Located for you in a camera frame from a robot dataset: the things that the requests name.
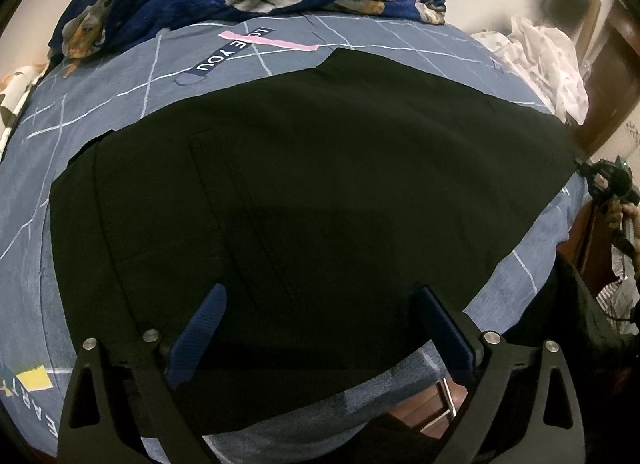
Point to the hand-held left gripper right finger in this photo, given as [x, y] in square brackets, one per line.
[440, 324]

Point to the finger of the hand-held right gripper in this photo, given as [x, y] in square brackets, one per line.
[585, 169]

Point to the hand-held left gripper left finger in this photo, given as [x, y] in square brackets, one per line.
[206, 316]

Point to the black pants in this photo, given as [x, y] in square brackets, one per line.
[300, 194]

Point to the person's right hand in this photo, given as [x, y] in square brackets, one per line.
[614, 216]

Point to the brown wooden door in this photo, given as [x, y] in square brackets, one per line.
[615, 94]

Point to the white ruffled cloth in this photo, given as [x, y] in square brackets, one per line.
[622, 289]

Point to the white patterned crumpled cloth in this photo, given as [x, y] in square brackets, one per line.
[545, 59]

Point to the blue grid-patterned bedsheet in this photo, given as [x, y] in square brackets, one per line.
[125, 94]

